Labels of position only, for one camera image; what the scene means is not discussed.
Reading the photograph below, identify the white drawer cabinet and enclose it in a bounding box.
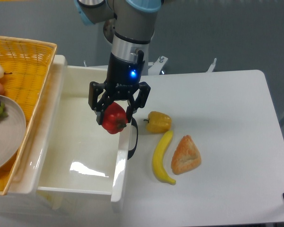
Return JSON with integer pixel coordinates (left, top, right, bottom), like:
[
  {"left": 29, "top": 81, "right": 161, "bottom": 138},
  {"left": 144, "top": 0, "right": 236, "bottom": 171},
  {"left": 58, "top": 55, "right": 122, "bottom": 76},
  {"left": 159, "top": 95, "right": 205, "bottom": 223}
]
[{"left": 0, "top": 55, "right": 72, "bottom": 216}]

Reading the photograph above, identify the white drawer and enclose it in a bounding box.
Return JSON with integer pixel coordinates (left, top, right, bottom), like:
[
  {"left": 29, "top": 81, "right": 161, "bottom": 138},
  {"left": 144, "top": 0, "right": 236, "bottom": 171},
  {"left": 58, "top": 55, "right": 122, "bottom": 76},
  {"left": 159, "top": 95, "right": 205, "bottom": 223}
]
[{"left": 38, "top": 66, "right": 132, "bottom": 213}]

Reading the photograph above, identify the grey round plate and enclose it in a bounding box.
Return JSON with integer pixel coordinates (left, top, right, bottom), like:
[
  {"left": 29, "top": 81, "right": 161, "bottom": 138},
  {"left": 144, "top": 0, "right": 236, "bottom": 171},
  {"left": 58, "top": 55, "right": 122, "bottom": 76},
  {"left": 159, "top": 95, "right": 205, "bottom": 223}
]
[{"left": 0, "top": 95, "right": 26, "bottom": 167}]

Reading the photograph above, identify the yellow bell pepper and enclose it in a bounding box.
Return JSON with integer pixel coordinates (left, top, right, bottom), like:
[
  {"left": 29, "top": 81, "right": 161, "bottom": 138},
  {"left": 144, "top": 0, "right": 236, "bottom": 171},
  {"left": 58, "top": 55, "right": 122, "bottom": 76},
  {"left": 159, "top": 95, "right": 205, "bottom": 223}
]
[{"left": 143, "top": 111, "right": 172, "bottom": 133}]

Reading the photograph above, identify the black drawer handle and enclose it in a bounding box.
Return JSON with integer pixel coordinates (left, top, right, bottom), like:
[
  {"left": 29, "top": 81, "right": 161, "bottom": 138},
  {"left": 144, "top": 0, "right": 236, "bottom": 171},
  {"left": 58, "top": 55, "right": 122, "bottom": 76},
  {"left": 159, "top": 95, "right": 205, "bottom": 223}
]
[{"left": 127, "top": 118, "right": 139, "bottom": 160}]

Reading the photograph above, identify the triangular bread pastry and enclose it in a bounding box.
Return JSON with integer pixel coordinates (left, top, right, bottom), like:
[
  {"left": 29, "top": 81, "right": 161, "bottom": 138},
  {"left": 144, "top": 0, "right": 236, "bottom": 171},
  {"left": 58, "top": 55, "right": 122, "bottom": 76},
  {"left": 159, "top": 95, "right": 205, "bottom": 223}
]
[{"left": 171, "top": 135, "right": 202, "bottom": 175}]

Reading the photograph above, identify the red bell pepper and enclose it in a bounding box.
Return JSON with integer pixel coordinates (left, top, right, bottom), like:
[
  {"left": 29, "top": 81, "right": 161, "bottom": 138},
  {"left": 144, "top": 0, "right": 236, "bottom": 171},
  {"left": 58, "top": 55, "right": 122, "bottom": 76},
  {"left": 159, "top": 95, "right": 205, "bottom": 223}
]
[{"left": 102, "top": 102, "right": 128, "bottom": 134}]

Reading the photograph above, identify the yellow banana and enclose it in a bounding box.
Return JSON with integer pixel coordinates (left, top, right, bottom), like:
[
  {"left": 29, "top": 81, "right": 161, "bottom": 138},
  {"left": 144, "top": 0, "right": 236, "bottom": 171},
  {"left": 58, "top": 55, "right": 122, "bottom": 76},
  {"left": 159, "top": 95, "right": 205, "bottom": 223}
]
[{"left": 151, "top": 130, "right": 176, "bottom": 185}]

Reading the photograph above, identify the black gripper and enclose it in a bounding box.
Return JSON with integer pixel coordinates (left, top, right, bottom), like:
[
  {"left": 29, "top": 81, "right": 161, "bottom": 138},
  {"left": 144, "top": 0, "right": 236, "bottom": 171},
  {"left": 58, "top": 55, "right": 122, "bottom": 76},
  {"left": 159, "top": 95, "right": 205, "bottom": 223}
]
[{"left": 88, "top": 52, "right": 151, "bottom": 125}]

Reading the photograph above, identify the yellow woven basket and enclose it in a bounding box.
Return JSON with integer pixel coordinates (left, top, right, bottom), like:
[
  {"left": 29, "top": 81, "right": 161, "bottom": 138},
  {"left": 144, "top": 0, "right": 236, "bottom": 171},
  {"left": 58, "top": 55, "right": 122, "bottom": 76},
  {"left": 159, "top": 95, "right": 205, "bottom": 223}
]
[{"left": 0, "top": 36, "right": 57, "bottom": 196}]

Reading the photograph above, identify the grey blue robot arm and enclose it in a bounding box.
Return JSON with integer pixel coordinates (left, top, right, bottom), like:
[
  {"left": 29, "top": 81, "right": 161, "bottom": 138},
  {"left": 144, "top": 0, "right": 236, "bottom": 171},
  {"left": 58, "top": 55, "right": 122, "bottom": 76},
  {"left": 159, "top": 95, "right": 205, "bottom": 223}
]
[{"left": 74, "top": 0, "right": 164, "bottom": 125}]

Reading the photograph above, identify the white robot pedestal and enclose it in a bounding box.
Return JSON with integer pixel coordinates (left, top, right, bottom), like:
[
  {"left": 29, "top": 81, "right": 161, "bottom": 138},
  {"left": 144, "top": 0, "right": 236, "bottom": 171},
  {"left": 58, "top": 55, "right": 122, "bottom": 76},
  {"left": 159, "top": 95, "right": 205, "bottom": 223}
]
[{"left": 102, "top": 18, "right": 169, "bottom": 76}]

